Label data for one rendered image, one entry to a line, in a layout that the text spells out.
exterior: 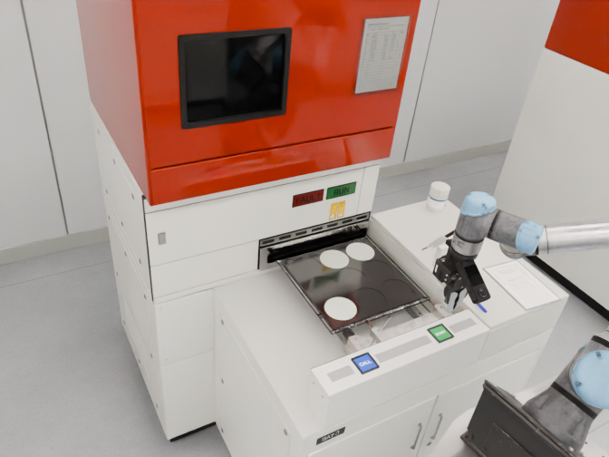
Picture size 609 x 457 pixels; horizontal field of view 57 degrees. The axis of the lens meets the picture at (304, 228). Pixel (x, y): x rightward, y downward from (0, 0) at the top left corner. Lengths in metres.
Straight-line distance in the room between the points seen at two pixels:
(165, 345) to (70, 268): 1.45
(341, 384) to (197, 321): 0.69
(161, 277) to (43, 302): 1.47
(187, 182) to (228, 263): 0.40
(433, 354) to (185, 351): 0.90
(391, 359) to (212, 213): 0.68
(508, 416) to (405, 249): 0.71
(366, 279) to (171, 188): 0.71
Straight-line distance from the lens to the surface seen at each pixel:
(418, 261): 1.90
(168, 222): 1.68
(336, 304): 1.76
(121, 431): 2.58
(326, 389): 1.46
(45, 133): 3.12
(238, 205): 1.74
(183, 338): 2.01
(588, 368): 1.33
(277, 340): 1.74
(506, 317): 1.79
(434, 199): 2.13
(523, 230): 1.38
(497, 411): 1.49
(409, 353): 1.58
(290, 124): 1.61
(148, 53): 1.39
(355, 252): 1.97
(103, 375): 2.77
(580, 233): 1.52
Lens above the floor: 2.10
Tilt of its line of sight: 36 degrees down
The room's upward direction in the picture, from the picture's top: 6 degrees clockwise
